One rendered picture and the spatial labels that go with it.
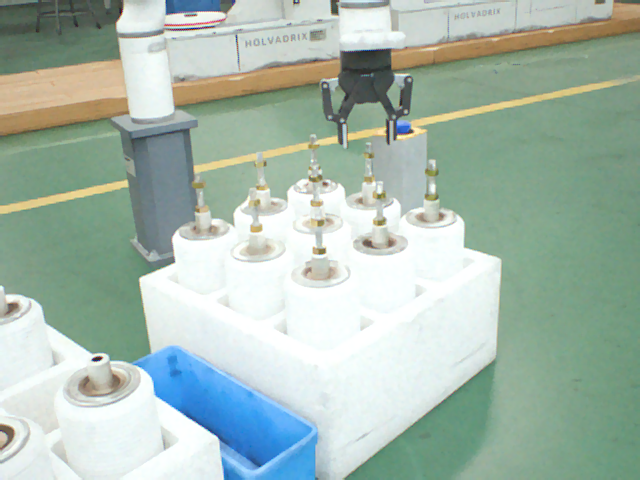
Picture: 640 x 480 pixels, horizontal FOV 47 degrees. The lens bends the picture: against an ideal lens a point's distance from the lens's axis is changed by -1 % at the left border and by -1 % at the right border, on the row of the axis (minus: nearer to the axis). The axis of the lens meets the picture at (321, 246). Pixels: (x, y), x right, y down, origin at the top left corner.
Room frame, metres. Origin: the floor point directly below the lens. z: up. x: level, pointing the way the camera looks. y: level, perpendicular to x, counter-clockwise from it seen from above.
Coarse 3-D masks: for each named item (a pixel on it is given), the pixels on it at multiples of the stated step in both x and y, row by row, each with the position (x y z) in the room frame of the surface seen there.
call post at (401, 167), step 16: (384, 144) 1.24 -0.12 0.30; (400, 144) 1.21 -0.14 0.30; (416, 144) 1.24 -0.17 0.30; (384, 160) 1.24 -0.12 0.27; (400, 160) 1.21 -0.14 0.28; (416, 160) 1.24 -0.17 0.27; (384, 176) 1.24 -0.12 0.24; (400, 176) 1.21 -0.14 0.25; (416, 176) 1.24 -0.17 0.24; (400, 192) 1.21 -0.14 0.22; (416, 192) 1.24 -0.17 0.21; (400, 208) 1.21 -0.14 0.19; (416, 208) 1.24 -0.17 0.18
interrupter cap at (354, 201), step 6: (360, 192) 1.12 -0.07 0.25; (348, 198) 1.09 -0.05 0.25; (354, 198) 1.09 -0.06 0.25; (360, 198) 1.10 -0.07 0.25; (384, 198) 1.09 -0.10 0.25; (390, 198) 1.09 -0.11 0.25; (348, 204) 1.07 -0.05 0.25; (354, 204) 1.07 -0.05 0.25; (360, 204) 1.07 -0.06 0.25; (366, 204) 1.07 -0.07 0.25; (372, 204) 1.07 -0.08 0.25; (384, 204) 1.06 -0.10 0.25; (390, 204) 1.06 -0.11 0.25; (366, 210) 1.05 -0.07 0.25; (372, 210) 1.05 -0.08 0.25
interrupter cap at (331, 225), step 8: (304, 216) 1.03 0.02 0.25; (328, 216) 1.02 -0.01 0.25; (336, 216) 1.02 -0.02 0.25; (296, 224) 1.00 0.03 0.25; (304, 224) 1.00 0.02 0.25; (328, 224) 1.00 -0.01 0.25; (336, 224) 0.99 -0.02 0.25; (304, 232) 0.97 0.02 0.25; (312, 232) 0.96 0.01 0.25; (328, 232) 0.97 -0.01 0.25
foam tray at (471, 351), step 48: (144, 288) 0.99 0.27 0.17; (432, 288) 0.92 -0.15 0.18; (480, 288) 0.96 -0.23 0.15; (192, 336) 0.91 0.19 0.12; (240, 336) 0.83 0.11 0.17; (288, 336) 0.80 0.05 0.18; (384, 336) 0.80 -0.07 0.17; (432, 336) 0.88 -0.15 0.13; (480, 336) 0.97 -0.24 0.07; (288, 384) 0.77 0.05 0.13; (336, 384) 0.74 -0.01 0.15; (384, 384) 0.80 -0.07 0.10; (432, 384) 0.88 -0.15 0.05; (336, 432) 0.73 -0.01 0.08; (384, 432) 0.80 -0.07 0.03
